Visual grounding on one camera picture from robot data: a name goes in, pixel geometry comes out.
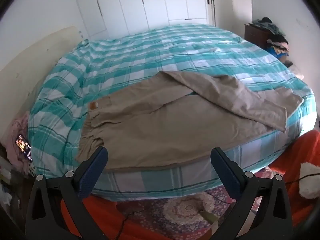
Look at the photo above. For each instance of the red patterned rug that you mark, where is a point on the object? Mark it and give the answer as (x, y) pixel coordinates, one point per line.
(179, 218)

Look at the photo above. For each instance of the khaki beige pants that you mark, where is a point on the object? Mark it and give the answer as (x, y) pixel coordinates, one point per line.
(176, 118)

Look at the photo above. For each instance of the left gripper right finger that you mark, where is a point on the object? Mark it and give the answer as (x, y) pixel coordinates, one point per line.
(272, 221)

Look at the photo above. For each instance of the smartphone with lit screen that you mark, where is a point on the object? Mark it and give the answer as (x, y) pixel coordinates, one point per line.
(24, 147)

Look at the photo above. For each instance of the white fluffy cloth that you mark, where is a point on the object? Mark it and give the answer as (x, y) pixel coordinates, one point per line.
(309, 181)

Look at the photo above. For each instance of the pink crumpled cloth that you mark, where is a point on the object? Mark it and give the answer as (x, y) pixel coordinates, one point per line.
(18, 126)

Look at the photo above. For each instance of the teal white plaid bed cover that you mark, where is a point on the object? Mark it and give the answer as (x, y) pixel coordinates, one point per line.
(94, 69)

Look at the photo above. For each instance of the dark wooden nightstand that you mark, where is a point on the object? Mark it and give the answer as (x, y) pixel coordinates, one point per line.
(257, 36)

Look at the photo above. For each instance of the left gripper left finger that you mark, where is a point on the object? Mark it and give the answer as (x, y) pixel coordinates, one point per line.
(55, 208)

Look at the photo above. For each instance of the cream padded headboard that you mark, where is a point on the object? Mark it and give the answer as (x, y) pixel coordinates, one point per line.
(22, 77)

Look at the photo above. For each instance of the white wardrobe doors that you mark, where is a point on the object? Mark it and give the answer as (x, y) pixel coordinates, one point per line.
(111, 19)

